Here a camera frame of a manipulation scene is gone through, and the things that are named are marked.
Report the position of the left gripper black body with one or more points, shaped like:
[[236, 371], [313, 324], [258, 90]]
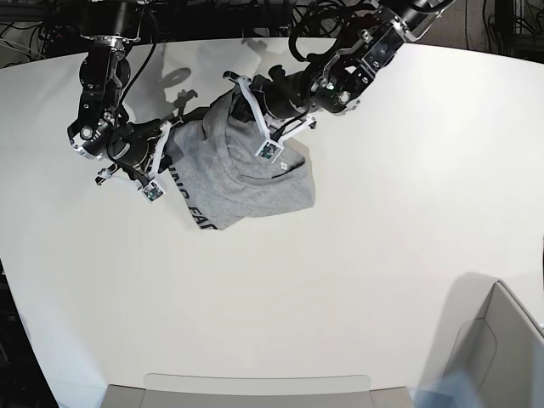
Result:
[[281, 96]]

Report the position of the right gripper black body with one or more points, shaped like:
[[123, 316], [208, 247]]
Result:
[[133, 148]]

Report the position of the grey T-shirt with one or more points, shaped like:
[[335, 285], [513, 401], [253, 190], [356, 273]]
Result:
[[220, 178]]

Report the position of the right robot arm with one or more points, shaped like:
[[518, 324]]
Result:
[[102, 127]]

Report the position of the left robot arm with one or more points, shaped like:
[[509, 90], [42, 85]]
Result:
[[370, 35]]

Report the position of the grey tray front edge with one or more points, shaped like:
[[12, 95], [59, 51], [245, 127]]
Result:
[[162, 390]]

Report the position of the grey bin right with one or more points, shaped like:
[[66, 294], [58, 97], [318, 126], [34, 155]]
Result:
[[497, 359]]

